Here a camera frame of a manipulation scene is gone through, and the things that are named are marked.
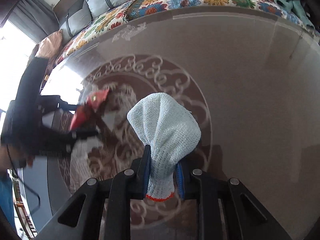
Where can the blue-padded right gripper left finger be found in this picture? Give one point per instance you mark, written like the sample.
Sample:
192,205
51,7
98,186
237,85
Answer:
142,168

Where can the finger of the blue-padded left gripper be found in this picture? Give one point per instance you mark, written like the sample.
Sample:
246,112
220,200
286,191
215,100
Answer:
65,106
81,134

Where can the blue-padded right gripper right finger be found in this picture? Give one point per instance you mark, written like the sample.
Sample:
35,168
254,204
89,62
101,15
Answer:
187,184

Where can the red foil packet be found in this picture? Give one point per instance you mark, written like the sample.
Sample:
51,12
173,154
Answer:
84,112

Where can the white glove orange cuff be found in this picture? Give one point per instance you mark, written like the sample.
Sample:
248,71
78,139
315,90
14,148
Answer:
172,133

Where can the blue sleeved left forearm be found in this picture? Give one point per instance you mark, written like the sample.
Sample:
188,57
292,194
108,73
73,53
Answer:
6,198

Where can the person left hand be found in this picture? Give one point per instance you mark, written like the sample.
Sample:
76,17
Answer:
9,153

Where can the white cardboard box tray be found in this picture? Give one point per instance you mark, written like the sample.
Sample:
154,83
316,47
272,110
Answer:
36,178

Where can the pink blanket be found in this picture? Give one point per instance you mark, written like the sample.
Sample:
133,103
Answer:
48,48

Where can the grey curtain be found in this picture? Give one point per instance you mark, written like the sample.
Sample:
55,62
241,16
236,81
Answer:
35,18

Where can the wooden chair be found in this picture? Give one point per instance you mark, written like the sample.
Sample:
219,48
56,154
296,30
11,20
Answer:
24,226

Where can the grey cushion far left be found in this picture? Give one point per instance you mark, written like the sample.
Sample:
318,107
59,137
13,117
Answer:
76,18

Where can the floral sofa cover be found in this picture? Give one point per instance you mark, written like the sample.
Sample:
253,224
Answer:
135,9

